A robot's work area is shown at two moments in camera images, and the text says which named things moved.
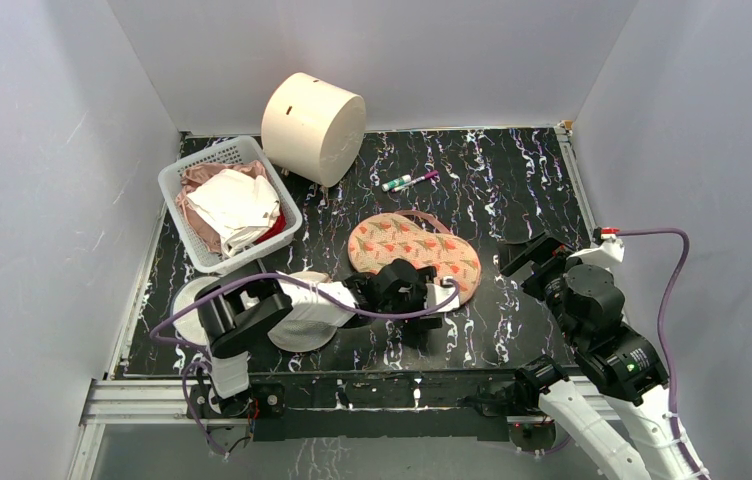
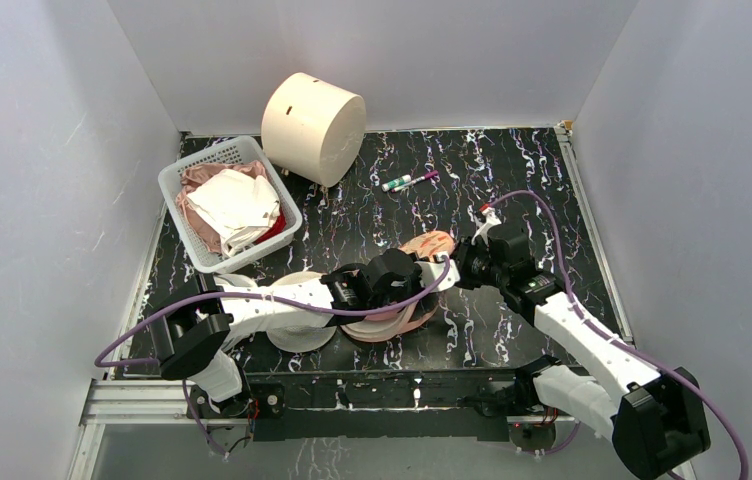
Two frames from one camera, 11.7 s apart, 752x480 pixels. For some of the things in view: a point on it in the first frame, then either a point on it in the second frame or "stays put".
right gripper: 534,265 → 467,258
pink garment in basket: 191,176 stays put
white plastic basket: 231,202 stays put
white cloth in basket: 239,206 stays put
